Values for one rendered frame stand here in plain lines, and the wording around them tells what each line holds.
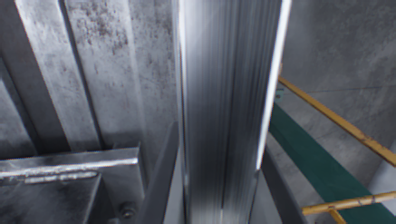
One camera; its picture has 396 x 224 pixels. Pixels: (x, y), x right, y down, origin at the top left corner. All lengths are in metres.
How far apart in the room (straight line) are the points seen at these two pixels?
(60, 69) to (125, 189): 0.15
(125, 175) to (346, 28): 1.24
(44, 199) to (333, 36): 1.27
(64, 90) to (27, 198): 0.11
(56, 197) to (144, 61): 0.16
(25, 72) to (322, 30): 1.17
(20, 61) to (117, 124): 0.11
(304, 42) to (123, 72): 1.05
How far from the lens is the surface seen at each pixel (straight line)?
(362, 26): 1.39
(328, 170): 0.76
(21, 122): 0.29
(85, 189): 0.24
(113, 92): 0.25
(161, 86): 0.24
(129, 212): 0.28
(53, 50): 0.24
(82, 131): 0.27
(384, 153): 0.71
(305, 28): 1.19
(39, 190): 0.26
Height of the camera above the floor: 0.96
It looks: 59 degrees down
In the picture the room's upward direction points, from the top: 162 degrees clockwise
